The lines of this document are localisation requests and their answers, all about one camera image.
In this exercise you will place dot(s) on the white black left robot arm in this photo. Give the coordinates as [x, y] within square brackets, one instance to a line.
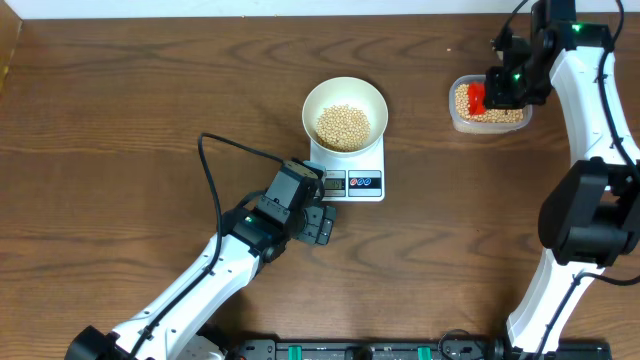
[247, 240]

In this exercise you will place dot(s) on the clear plastic container of beans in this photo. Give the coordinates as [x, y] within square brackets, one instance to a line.
[493, 121]

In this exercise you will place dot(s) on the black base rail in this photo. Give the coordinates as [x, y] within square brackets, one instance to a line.
[455, 344]

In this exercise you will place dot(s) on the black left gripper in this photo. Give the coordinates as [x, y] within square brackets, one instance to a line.
[319, 225]

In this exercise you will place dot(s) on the red measuring scoop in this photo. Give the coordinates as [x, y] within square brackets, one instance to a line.
[476, 96]

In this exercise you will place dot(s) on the cream round bowl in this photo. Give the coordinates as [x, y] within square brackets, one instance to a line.
[351, 91]

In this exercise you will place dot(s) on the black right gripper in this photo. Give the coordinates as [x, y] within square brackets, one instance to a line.
[497, 97]

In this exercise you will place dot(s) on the pile of beans in bowl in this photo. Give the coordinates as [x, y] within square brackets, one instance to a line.
[343, 128]

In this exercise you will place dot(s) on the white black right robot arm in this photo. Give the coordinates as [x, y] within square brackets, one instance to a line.
[592, 216]

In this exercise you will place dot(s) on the white digital kitchen scale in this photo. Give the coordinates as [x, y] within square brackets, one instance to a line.
[352, 177]

